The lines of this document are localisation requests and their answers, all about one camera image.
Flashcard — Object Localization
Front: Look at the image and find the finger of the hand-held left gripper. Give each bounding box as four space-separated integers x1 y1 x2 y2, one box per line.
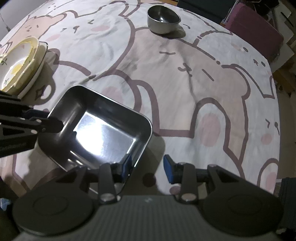
0 117 63 158
0 91 49 120

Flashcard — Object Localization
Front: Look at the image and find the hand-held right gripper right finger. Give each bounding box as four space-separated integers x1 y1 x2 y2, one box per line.
162 155 247 205

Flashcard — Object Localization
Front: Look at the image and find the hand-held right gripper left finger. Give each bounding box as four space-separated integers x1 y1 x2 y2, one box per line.
50 153 133 205

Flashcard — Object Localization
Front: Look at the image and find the white square plate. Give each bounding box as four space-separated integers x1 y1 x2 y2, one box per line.
11 41 48 98

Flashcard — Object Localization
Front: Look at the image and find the large rectangular steel container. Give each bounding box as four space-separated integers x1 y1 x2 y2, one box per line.
38 85 153 188

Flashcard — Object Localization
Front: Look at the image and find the cream bowl with handles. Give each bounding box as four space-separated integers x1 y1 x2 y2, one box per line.
0 36 40 94

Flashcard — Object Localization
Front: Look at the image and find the bear print tablecloth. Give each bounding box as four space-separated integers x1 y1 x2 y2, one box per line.
0 0 281 200

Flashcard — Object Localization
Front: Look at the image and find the dark ribbed object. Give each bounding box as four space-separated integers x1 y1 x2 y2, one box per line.
281 177 296 232

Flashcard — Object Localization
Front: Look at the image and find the round steel bowl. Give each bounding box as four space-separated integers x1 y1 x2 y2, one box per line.
147 5 181 35

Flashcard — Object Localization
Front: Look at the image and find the maroon chair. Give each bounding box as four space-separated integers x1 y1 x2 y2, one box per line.
223 2 284 63

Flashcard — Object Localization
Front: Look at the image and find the dark blue chair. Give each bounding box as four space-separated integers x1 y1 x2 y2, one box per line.
177 0 232 25

